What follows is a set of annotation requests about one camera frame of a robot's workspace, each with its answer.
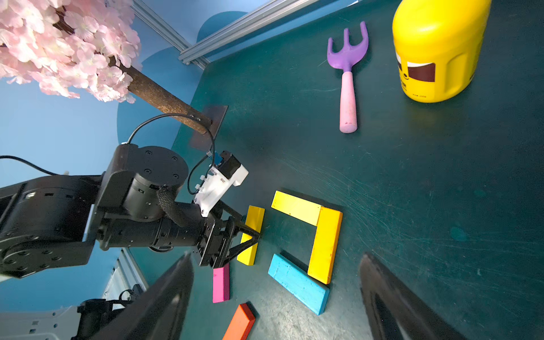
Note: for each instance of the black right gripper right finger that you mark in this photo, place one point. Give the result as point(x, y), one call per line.
point(394, 311)

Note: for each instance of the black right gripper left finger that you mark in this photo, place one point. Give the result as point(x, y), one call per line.
point(160, 312)

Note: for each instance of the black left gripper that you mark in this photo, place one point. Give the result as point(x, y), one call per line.
point(214, 247)

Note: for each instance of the teal block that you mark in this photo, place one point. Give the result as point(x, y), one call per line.
point(313, 294)

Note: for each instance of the short yellow block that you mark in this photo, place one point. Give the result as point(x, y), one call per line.
point(297, 208)

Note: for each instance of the orange block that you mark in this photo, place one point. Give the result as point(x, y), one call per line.
point(325, 245)

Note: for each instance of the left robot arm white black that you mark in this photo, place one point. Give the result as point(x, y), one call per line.
point(55, 221)

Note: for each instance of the magenta block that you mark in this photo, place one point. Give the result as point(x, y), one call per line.
point(221, 284)

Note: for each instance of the red block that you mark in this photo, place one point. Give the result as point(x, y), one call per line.
point(241, 323)

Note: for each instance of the purple pink toy rake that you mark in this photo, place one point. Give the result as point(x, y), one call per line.
point(344, 60)

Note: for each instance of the pink blossom artificial tree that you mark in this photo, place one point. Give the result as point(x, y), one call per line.
point(90, 45)

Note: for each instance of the yellow plastic jar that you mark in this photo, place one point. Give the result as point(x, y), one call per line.
point(437, 46)

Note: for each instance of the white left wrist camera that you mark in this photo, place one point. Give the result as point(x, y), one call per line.
point(221, 185)

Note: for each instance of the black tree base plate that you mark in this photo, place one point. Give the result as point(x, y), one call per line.
point(216, 114)

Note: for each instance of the horizontal aluminium rail back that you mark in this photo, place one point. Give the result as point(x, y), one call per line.
point(264, 16)

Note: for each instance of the aluminium corner post left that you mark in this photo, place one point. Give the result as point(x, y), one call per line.
point(163, 24)

